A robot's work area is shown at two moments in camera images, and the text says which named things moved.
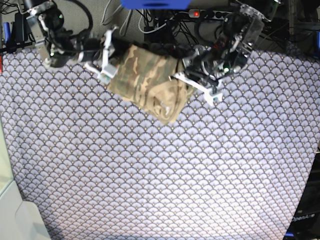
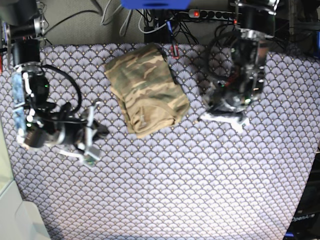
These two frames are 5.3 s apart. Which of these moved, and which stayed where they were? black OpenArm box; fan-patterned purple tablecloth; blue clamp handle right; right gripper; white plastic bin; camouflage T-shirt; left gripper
Moved: right gripper; left gripper; camouflage T-shirt
Stayed: blue clamp handle right; black OpenArm box; fan-patterned purple tablecloth; white plastic bin
